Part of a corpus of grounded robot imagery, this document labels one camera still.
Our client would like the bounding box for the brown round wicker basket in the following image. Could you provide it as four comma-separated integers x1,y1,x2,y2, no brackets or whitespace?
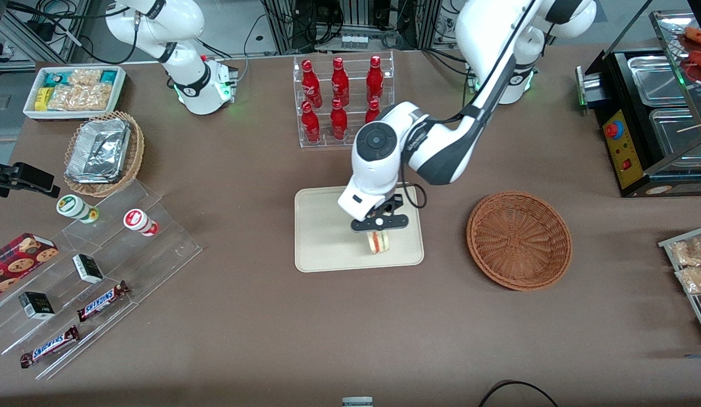
466,191,573,292

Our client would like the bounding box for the grey wire rack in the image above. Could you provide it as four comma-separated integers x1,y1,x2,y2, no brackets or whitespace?
658,224,701,347

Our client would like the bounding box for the white rectangular snack bin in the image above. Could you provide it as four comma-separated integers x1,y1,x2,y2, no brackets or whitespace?
23,66,127,122

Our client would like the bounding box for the red lid snack cup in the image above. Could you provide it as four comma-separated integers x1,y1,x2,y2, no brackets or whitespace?
123,209,159,237

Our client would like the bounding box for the clear bag of crackers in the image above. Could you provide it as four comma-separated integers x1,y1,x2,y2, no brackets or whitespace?
67,68,103,86

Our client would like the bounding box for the beige plastic tray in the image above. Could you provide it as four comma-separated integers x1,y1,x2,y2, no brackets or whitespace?
295,182,425,273

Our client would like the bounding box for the tan oval wicker basket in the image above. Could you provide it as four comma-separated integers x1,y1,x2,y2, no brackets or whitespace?
63,111,145,198

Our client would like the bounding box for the clear bag of snacks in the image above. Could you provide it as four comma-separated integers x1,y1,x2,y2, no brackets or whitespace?
674,265,701,296
669,234,701,267

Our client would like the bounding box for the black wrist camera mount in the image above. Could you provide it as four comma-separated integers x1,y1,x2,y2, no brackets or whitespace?
369,194,404,221

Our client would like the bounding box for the aluminium foil tray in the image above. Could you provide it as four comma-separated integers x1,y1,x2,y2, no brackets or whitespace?
66,118,131,185

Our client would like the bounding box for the steel food pan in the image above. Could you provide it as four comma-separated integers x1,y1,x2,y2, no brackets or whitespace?
626,53,688,107
648,106,701,161

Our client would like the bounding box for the black camera clamp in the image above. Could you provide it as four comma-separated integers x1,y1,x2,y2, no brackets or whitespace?
0,151,61,199

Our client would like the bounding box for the black floor cable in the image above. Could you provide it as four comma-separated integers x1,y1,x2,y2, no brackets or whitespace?
477,379,560,407

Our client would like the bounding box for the clear acrylic bottle rack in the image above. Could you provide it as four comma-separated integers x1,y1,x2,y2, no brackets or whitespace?
293,51,396,149

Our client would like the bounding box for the large clear cracker bag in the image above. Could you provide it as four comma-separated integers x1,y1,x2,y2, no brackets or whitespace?
47,84,113,112

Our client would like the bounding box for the triangular sandwich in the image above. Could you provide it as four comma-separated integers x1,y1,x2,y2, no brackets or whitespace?
366,229,391,255

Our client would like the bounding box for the red tartan cookie box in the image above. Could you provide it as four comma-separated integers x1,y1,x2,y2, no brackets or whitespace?
0,232,60,301

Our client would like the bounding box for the orange fried food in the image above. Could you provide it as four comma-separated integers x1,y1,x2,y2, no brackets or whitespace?
680,25,701,83

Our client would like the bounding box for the black food warmer machine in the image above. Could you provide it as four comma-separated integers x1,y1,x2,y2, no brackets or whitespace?
575,10,701,198

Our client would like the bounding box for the aluminium frame structure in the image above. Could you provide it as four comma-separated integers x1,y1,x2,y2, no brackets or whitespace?
0,0,92,71

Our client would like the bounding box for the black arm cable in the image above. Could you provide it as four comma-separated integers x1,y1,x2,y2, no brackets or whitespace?
399,0,542,210

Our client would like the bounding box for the green lid snack cup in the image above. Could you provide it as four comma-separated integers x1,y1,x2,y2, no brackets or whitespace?
56,194,100,224

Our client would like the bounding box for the small black box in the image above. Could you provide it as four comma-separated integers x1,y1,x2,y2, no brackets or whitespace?
72,254,105,284
18,291,56,321

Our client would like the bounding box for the snickers bar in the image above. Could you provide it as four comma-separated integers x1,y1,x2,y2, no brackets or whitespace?
19,325,80,369
77,280,130,323

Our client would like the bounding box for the clear acrylic stepped display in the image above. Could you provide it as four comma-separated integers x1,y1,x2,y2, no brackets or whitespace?
0,179,204,381

